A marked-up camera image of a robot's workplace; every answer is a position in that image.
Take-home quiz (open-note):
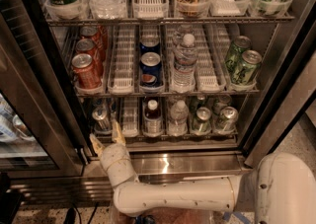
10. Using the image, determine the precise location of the blue pepsi can front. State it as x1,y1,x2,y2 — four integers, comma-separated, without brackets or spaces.
139,52,162,87

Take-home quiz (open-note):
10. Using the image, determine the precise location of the blue pepsi can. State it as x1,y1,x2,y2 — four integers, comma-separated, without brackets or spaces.
140,37,160,54
139,52,162,87

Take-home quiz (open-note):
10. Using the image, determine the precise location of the dark juice bottle white cap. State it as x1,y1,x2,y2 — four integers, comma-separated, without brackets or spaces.
144,100,162,137

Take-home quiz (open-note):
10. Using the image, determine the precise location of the clear water bottle bottom shelf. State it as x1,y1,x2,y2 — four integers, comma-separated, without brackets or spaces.
168,100,189,136

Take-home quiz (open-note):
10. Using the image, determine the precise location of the green can bottom right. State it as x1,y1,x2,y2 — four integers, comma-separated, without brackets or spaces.
214,107,238,133

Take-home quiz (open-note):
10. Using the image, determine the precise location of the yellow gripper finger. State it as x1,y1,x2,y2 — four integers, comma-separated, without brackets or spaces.
90,133,105,157
112,119,126,145

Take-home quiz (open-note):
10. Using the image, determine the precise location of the glass fridge door left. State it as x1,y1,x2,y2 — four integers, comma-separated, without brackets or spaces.
0,0,87,179

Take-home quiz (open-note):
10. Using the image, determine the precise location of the silver redbull can front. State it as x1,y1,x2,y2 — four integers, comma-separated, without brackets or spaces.
92,107,112,131

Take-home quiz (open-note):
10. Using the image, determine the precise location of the clear plastic bin on floor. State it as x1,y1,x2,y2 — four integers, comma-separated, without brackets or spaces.
109,204,214,224

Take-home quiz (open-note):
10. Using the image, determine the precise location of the green can front middle shelf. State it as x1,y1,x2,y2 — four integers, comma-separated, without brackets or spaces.
231,49,262,86

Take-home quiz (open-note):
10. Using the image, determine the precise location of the clear water bottle middle shelf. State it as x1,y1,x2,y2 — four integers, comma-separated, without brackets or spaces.
173,34,198,93

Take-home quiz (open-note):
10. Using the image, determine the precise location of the red soda can rear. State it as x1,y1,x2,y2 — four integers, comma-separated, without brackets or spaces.
80,26,106,61

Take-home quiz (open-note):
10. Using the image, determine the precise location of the blue pepsi can rear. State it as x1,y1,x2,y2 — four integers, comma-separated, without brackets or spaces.
140,37,160,54

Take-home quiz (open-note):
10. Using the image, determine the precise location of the clear water bottle shelf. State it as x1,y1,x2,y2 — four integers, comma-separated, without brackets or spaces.
173,34,198,93
168,100,189,136

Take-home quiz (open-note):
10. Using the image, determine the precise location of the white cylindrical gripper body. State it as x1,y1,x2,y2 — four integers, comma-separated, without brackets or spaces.
100,143,138,187

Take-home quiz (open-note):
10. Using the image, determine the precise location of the empty white shelf tray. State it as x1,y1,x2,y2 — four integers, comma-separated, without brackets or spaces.
108,26,135,95

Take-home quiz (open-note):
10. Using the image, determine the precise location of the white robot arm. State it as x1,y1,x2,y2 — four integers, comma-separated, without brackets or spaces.
90,120,316,224

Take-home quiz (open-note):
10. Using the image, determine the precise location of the red soda can front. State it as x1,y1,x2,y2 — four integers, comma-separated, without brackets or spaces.
71,53,101,89

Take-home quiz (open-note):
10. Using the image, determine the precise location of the fridge vent grille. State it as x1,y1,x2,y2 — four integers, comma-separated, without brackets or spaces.
9,174,237,202

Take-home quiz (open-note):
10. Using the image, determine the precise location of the green can rear middle shelf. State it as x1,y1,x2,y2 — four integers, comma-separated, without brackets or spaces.
225,36,251,73

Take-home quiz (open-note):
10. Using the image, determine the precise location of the red soda can middle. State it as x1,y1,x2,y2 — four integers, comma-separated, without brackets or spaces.
75,38,104,76

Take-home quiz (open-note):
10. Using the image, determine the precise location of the red soda can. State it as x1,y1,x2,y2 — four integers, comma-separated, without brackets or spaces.
71,53,101,89
75,38,104,76
80,26,106,61

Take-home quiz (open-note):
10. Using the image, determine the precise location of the green can bottom left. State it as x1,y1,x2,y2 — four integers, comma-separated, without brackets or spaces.
192,107,211,135

